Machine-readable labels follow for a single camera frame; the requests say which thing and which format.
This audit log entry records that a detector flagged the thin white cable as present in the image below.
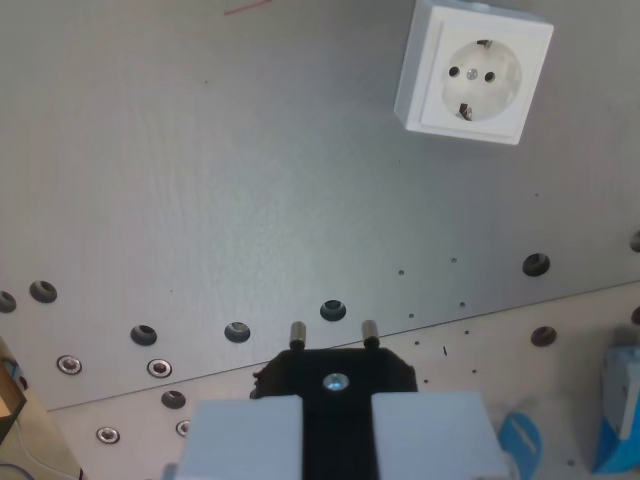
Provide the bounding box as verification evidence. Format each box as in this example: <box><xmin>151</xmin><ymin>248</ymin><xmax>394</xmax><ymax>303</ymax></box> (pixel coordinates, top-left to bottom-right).
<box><xmin>13</xmin><ymin>417</ymin><xmax>81</xmax><ymax>479</ymax></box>

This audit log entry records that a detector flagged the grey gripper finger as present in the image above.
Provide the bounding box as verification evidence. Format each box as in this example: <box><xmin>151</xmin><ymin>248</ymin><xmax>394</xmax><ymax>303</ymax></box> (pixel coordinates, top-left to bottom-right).
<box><xmin>371</xmin><ymin>391</ymin><xmax>517</xmax><ymax>480</ymax></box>
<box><xmin>164</xmin><ymin>395</ymin><xmax>305</xmax><ymax>480</ymax></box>

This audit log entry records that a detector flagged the blue curved plastic piece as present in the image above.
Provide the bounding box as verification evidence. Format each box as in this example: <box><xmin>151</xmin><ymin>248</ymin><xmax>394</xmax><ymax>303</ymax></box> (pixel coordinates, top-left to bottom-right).
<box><xmin>496</xmin><ymin>410</ymin><xmax>545</xmax><ymax>480</ymax></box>

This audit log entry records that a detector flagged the white wall socket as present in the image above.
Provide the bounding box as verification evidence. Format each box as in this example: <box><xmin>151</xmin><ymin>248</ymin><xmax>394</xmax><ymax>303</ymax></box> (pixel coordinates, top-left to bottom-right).
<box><xmin>392</xmin><ymin>0</ymin><xmax>555</xmax><ymax>147</ymax></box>

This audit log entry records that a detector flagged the blue and white box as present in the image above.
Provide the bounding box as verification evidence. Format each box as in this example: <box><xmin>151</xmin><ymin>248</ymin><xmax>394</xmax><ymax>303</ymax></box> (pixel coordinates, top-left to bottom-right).
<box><xmin>591</xmin><ymin>327</ymin><xmax>640</xmax><ymax>476</ymax></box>

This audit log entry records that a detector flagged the thin red wire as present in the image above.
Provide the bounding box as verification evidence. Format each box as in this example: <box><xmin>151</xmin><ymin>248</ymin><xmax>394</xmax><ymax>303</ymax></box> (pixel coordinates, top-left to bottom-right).
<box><xmin>223</xmin><ymin>0</ymin><xmax>274</xmax><ymax>17</ymax></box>

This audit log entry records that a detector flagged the black two-pin power plug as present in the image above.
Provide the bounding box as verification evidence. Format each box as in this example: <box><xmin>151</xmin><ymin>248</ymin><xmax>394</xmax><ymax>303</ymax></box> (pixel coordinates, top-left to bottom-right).
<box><xmin>248</xmin><ymin>319</ymin><xmax>419</xmax><ymax>480</ymax></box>

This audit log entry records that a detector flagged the brown wooden box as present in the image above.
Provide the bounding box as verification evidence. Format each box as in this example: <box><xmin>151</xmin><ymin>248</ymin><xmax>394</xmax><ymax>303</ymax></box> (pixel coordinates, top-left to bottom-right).
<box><xmin>0</xmin><ymin>337</ymin><xmax>29</xmax><ymax>442</ymax></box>

